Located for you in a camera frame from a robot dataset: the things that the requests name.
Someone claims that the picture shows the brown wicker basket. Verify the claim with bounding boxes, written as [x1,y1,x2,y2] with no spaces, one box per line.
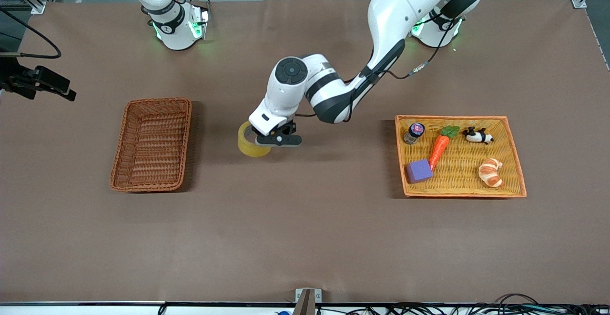
[110,97,193,193]

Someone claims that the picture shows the orange wicker basket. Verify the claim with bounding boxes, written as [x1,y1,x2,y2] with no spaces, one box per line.
[395,115,527,198]

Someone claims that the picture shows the brown table cover sheet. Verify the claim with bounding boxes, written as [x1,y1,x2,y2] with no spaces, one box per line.
[0,0,610,304]

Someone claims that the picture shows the small jar with dark lid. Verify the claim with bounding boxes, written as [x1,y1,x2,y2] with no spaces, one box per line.
[404,122,426,144]

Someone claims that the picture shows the purple cube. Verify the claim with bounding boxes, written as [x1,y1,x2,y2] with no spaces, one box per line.
[406,159,434,184]

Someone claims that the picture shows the orange toy carrot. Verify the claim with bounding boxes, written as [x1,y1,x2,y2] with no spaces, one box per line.
[428,125,461,171]

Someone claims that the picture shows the black white panda toy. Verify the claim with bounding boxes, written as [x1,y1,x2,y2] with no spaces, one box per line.
[463,126,494,144]

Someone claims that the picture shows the toy croissant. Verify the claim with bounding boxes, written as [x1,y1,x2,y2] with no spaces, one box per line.
[478,158,504,188]

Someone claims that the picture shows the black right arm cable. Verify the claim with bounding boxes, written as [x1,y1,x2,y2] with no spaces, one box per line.
[0,7,62,60]

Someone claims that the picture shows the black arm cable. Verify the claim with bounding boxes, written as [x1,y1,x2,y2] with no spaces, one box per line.
[353,12,465,84]
[0,7,62,60]

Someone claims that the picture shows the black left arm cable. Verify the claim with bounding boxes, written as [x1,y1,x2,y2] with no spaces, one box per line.
[353,12,465,84]

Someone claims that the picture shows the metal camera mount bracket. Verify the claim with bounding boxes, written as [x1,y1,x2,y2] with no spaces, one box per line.
[294,288,323,315]

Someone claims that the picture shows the black cable bundle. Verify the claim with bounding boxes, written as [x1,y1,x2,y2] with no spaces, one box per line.
[317,294,610,315]

